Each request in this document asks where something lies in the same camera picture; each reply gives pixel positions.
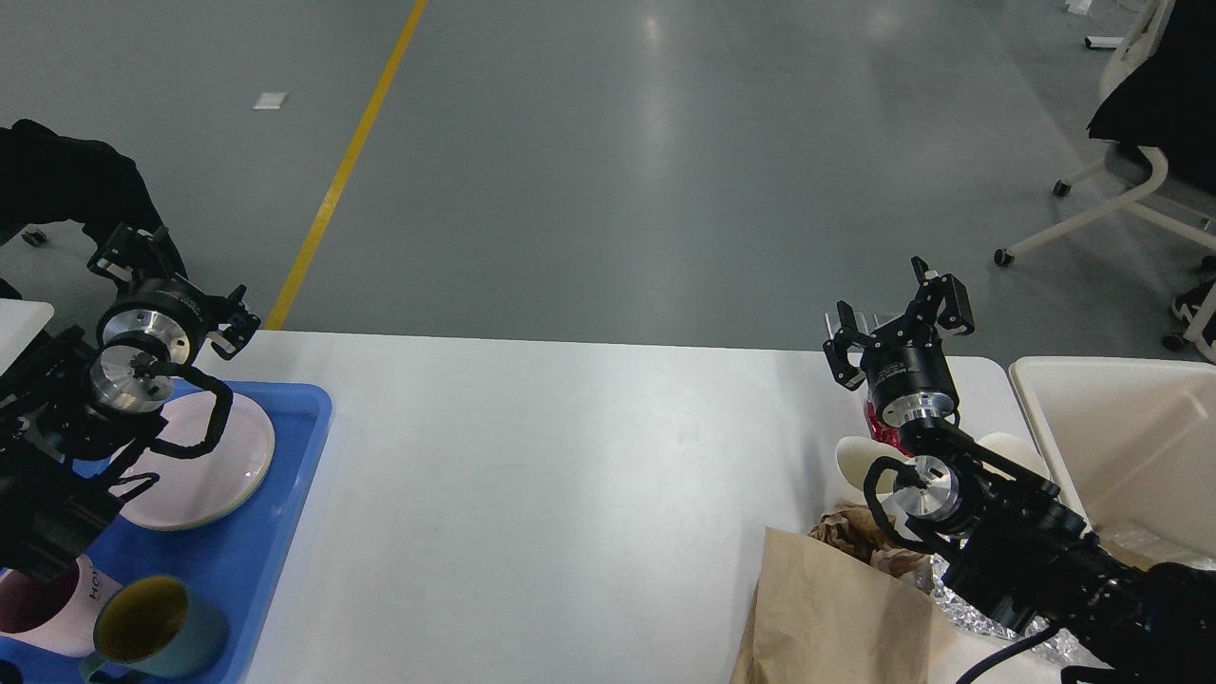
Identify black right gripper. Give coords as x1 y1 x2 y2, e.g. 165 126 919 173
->
824 258 976 428

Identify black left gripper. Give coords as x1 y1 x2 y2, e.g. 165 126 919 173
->
86 222 261 364

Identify pink plastic plate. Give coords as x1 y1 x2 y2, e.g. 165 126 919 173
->
119 393 276 531

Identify dark green mug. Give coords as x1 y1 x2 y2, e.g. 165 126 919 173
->
78 574 229 683

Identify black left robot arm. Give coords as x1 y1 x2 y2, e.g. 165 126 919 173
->
1 222 261 585

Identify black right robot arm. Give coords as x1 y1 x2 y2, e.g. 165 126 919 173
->
824 257 1215 683

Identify red snack wrapper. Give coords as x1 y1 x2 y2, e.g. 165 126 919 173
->
865 397 908 455

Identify white paper cup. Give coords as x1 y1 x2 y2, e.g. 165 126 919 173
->
976 432 1052 481
824 436 907 510

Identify white side table corner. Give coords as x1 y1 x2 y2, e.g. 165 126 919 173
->
0 298 55 372

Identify seated person black trousers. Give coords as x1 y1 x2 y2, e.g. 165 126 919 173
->
1 120 164 251

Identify crumpled brown paper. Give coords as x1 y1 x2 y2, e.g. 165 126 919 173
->
807 505 934 594

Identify beige plastic bin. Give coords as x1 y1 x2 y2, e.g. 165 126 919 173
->
1009 357 1215 560

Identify blue plastic tray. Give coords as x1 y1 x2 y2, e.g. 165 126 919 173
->
0 381 333 684

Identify brown paper bag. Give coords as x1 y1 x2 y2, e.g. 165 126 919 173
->
731 528 957 683

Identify pink mug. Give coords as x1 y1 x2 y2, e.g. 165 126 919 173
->
1 555 123 657

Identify standing person in black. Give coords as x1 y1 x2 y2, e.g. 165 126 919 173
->
1090 0 1216 348

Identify white chair frame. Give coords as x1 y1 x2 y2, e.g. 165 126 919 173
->
993 0 1216 364

